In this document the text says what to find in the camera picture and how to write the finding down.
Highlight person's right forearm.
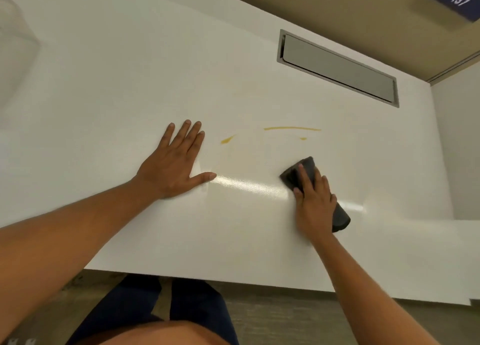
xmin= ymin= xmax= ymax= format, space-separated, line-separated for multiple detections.
xmin=311 ymin=231 xmax=442 ymax=345

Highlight person's dark blue trousers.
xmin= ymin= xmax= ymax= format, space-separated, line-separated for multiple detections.
xmin=65 ymin=274 xmax=241 ymax=345

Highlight yellow liquid stain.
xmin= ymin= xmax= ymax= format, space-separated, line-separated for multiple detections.
xmin=220 ymin=126 xmax=323 ymax=146

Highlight person's left hand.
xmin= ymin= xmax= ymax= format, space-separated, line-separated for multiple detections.
xmin=131 ymin=119 xmax=218 ymax=201

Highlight person's left forearm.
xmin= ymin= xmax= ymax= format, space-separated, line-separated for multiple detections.
xmin=0 ymin=177 xmax=158 ymax=345

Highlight grey metal cable hatch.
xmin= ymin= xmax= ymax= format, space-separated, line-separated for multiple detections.
xmin=276 ymin=28 xmax=400 ymax=109

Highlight white side partition panel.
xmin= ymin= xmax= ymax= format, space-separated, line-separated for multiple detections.
xmin=430 ymin=61 xmax=480 ymax=222

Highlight person's orange shirt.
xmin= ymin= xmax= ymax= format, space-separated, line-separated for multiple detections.
xmin=76 ymin=320 xmax=232 ymax=345

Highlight person's right hand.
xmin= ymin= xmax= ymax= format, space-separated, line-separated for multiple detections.
xmin=292 ymin=163 xmax=338 ymax=243

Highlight beige fabric cubicle partition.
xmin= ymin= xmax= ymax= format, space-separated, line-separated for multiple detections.
xmin=170 ymin=0 xmax=480 ymax=83

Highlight dark grey cleaning cloth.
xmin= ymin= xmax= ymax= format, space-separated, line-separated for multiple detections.
xmin=279 ymin=156 xmax=352 ymax=234

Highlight clear plastic container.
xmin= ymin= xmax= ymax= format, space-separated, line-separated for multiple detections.
xmin=0 ymin=0 xmax=42 ymax=109

